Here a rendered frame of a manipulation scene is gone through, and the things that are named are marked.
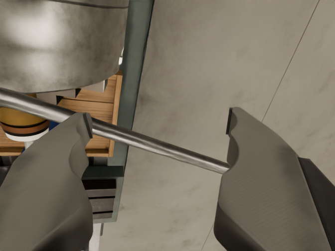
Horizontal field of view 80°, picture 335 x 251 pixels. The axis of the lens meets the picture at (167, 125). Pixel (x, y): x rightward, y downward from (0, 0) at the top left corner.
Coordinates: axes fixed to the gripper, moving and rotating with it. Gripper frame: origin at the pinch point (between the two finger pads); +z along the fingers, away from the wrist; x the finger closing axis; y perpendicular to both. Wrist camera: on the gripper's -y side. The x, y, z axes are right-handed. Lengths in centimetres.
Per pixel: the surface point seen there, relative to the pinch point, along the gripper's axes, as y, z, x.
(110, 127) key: 2.8, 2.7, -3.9
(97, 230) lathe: 92, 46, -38
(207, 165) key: 7.4, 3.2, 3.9
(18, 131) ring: 12.8, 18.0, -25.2
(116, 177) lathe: 50, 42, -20
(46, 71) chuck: 0.4, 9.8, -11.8
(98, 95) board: 18, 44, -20
